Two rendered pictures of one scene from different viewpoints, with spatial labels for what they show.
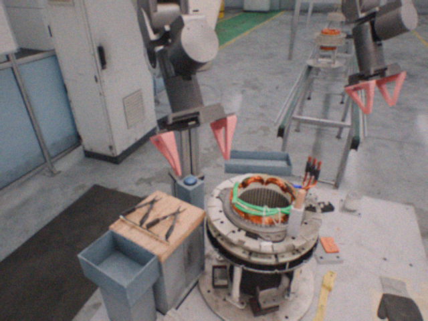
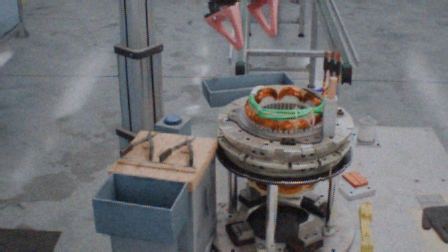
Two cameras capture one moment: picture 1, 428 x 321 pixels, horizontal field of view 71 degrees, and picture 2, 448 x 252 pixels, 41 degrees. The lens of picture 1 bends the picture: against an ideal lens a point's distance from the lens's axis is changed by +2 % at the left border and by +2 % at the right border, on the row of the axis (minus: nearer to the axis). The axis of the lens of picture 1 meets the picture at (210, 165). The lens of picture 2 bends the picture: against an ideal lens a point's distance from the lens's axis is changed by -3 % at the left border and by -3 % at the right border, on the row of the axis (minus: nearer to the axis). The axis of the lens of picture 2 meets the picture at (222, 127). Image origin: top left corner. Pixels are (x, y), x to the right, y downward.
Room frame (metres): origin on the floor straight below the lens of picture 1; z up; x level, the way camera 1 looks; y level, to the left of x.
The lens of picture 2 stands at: (-0.55, 0.41, 1.72)
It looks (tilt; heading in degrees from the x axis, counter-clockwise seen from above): 26 degrees down; 341
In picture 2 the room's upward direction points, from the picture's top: straight up
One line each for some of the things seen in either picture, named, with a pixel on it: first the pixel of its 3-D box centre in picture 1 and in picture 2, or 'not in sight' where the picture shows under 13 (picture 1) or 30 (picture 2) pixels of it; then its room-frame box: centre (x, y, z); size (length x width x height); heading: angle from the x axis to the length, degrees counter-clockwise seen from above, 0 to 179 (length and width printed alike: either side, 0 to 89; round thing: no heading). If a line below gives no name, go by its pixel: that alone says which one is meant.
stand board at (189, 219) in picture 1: (159, 221); (165, 159); (0.63, 0.15, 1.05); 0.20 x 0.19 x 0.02; 147
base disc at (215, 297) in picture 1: (255, 273); (280, 222); (0.65, -0.15, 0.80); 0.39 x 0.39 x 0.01
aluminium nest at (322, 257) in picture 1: (324, 248); (351, 184); (0.76, -0.42, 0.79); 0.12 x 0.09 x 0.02; 3
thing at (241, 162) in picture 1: (254, 187); (248, 126); (0.96, -0.18, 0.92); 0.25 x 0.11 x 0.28; 85
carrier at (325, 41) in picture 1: (326, 49); not in sight; (3.43, -1.27, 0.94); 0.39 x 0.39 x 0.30
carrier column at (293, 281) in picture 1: (295, 270); (332, 194); (0.57, -0.26, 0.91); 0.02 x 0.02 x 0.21
